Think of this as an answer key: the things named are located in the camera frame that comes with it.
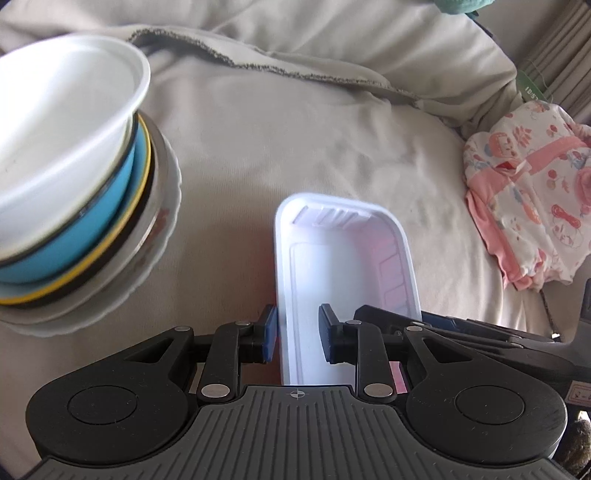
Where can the green tag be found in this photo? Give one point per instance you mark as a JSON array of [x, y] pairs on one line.
[[531, 87]]

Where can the stainless steel bowl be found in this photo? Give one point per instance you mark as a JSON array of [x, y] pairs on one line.
[[155, 217]]

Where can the white paper bowl orange print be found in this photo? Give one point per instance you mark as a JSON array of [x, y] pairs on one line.
[[69, 115]]

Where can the white floral plate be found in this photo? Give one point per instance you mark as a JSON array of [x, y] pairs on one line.
[[69, 325]]

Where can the green towel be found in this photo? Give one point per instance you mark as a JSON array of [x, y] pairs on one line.
[[461, 4]]

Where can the grey curtain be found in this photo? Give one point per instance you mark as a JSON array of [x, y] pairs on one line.
[[563, 46]]

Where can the brown fuzzy clothing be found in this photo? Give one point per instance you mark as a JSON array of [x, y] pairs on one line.
[[577, 447]]

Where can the white and red rectangular tray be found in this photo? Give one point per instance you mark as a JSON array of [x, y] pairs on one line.
[[332, 258]]

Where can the blue enamel bowl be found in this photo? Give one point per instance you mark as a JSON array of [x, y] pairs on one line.
[[92, 221]]

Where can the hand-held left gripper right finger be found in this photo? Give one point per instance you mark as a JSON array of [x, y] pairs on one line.
[[325, 337]]

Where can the white bowl with yellow rim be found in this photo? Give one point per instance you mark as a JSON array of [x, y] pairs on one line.
[[27, 291]]

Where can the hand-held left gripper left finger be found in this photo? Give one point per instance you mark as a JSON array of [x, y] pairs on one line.
[[270, 334]]

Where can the pink printed clothing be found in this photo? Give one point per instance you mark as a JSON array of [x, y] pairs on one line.
[[521, 194]]

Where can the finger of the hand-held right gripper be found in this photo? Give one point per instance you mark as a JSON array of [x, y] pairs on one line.
[[508, 351], [485, 328]]

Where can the grey sofa cover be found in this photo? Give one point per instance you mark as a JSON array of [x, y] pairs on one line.
[[277, 115]]

